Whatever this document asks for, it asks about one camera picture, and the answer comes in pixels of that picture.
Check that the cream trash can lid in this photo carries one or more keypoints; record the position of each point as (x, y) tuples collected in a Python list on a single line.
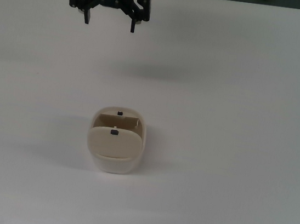
[(112, 144)]

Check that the small cream trash can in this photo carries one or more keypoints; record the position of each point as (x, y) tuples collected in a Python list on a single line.
[(115, 165)]

